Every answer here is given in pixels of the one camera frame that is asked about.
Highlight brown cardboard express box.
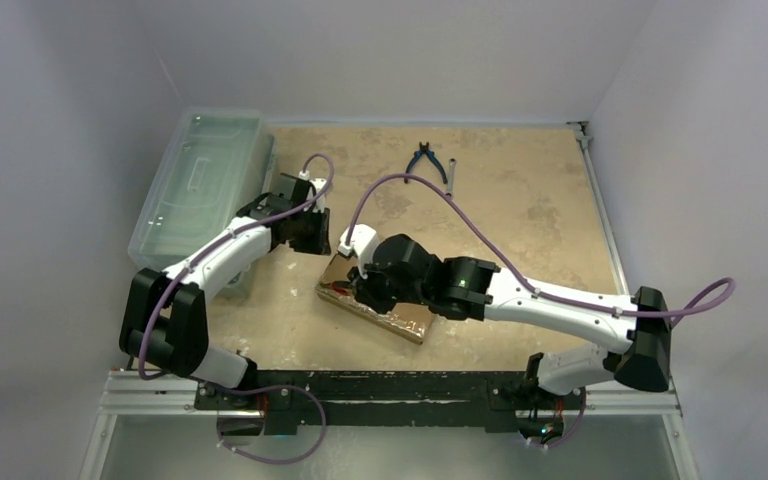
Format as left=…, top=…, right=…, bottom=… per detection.
left=314, top=252, right=438, bottom=346

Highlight red black utility knife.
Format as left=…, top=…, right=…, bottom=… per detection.
left=330, top=280, right=355, bottom=297

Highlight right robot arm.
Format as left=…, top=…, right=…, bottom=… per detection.
left=338, top=230, right=672, bottom=407

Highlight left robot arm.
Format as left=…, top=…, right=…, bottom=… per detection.
left=118, top=171, right=332, bottom=409

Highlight clear plastic storage bin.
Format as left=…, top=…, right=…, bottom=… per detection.
left=127, top=107, right=275, bottom=271

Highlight small silver wrench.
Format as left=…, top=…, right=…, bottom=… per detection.
left=446, top=158, right=457, bottom=198

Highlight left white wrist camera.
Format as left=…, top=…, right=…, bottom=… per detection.
left=297, top=170, right=331, bottom=202

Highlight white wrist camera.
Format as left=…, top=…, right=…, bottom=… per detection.
left=297, top=170, right=331, bottom=202
left=337, top=224, right=381, bottom=263

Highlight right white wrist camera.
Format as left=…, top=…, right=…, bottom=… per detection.
left=337, top=224, right=381, bottom=263

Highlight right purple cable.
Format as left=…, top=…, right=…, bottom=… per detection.
left=346, top=173, right=736, bottom=323

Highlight blue handled pliers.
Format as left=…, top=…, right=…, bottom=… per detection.
left=403, top=140, right=449, bottom=185

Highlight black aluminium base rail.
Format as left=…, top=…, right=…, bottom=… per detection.
left=99, top=369, right=680, bottom=439

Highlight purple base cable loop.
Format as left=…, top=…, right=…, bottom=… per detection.
left=215, top=386, right=329, bottom=467

